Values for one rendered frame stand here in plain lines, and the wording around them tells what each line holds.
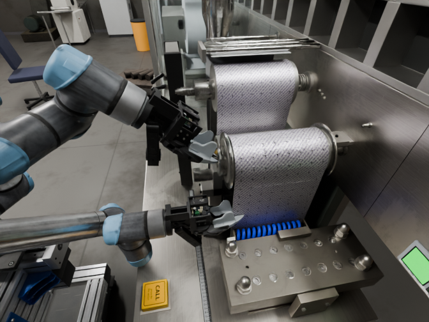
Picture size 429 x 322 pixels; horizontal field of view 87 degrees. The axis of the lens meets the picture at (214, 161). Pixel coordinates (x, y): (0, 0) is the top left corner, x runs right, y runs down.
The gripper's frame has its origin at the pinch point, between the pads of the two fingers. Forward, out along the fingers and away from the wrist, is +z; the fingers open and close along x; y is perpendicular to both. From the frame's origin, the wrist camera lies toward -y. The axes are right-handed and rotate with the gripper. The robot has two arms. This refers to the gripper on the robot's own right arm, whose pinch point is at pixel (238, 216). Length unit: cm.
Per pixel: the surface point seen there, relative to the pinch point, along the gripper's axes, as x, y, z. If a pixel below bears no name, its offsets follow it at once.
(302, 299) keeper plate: -21.1, -6.9, 10.9
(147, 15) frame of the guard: 102, 36, -24
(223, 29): 73, 33, 10
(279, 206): -0.3, 2.5, 11.6
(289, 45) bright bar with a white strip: 30, 37, 20
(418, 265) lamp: -23.8, 9.6, 29.3
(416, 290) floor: -2, -109, 129
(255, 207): -0.3, 3.1, 4.5
